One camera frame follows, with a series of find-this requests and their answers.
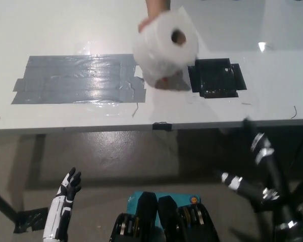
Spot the person's bare hand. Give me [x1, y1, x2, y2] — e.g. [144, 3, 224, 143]
[137, 15, 157, 33]

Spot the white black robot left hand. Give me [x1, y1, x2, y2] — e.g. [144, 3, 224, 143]
[42, 166, 83, 240]

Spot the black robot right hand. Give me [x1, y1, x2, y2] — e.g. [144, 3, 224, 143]
[213, 117, 303, 242]

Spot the white toilet paper roll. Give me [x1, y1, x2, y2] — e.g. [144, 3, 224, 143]
[132, 7, 200, 89]

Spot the black teal robot torso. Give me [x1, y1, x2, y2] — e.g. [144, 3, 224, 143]
[108, 191, 220, 242]

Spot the black floor tape patch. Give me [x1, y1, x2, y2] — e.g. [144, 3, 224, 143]
[13, 206, 48, 232]

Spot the black table leg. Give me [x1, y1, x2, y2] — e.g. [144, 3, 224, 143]
[0, 186, 17, 225]

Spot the black tape square patch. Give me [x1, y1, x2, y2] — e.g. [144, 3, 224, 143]
[187, 57, 247, 99]

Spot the small black tape strip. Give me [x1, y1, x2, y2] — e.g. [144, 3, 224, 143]
[153, 122, 173, 132]

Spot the grey duct tape patch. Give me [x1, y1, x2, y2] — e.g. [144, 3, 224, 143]
[11, 54, 147, 105]

